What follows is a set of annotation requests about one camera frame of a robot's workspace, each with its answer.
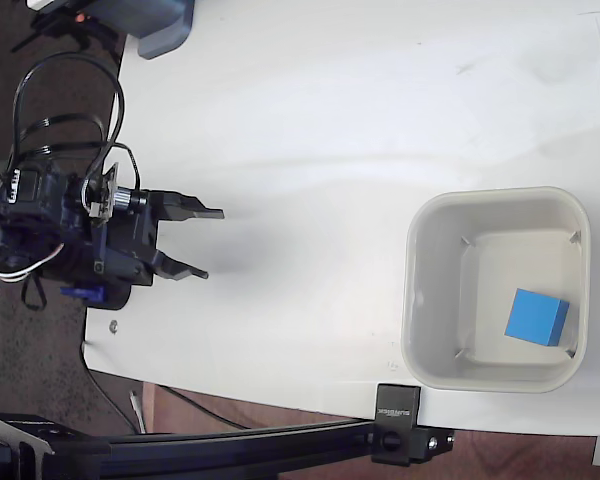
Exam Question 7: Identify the gray device base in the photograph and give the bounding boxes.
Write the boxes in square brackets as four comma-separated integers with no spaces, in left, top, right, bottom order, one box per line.
[87,0,197,61]

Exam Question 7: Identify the white arm wires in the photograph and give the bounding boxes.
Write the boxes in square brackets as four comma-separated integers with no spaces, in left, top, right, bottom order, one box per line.
[0,244,64,282]

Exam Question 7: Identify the thin black floor cable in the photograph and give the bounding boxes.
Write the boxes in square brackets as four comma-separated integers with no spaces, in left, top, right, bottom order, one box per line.
[82,339,254,432]

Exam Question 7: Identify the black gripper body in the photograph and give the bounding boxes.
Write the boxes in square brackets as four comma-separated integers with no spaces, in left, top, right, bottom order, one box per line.
[92,188,165,287]

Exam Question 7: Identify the black table clamp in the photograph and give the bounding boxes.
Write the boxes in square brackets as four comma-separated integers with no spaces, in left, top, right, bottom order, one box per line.
[370,383,455,467]

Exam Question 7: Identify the white square plastic bin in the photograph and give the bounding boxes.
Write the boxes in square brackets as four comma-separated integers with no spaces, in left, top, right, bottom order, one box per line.
[400,185,592,394]

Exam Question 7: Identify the gripper camera board with lens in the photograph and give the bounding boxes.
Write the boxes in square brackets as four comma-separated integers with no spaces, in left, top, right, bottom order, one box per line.
[82,162,149,222]

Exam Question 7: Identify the black looped camera cable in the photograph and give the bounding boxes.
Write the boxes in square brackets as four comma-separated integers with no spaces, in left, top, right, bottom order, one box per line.
[10,51,144,196]

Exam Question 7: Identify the blue cube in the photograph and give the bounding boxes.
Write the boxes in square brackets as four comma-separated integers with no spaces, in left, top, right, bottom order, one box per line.
[504,287,570,347]

